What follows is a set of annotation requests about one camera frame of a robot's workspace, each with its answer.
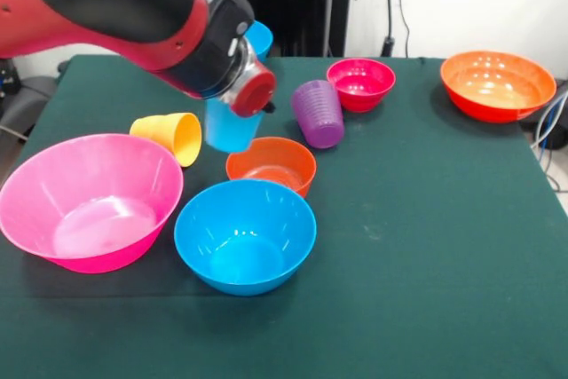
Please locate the large pink plastic bowl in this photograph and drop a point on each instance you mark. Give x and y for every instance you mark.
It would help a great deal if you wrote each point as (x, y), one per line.
(89, 201)

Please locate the blue plastic bowl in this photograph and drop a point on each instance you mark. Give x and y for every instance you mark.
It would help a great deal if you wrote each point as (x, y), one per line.
(262, 41)
(244, 246)

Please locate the small red-orange plastic bowl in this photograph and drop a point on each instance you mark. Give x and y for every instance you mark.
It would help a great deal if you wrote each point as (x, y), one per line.
(275, 161)

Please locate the small magenta plastic bowl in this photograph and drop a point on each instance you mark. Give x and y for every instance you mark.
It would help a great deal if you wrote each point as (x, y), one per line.
(361, 90)

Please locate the dark green tablecloth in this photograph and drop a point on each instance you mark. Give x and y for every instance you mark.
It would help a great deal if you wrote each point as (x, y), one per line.
(377, 263)

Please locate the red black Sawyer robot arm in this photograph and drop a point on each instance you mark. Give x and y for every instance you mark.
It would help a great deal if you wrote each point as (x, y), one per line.
(111, 2)

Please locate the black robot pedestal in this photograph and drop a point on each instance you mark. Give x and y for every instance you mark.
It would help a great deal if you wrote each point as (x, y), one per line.
(302, 6)

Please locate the purple ribbed plastic cup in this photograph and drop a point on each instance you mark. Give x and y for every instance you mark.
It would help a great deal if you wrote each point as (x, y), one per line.
(319, 117)

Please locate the yellow plastic cup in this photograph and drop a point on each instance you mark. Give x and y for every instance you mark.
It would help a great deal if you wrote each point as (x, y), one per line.
(155, 128)

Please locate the blue plastic cup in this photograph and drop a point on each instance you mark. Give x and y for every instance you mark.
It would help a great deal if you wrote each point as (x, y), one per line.
(228, 130)

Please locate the large orange plastic bowl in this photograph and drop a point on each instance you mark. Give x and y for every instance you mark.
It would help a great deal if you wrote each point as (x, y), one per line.
(497, 86)

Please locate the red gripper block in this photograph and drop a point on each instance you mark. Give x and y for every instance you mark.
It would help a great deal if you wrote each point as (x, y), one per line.
(255, 92)

